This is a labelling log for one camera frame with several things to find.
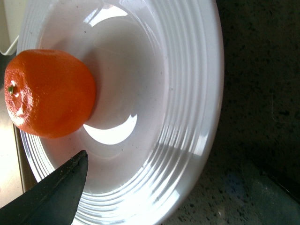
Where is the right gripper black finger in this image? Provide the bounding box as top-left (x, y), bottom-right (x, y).
top-left (0, 150), bottom-right (88, 225)

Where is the orange mandarin fruit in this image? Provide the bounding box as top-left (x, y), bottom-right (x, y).
top-left (4, 49), bottom-right (96, 138)

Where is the white ribbed plate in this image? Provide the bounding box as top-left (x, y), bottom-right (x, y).
top-left (17, 0), bottom-right (224, 225)

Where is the cream bear tray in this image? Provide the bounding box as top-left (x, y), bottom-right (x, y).
top-left (0, 0), bottom-right (27, 56)

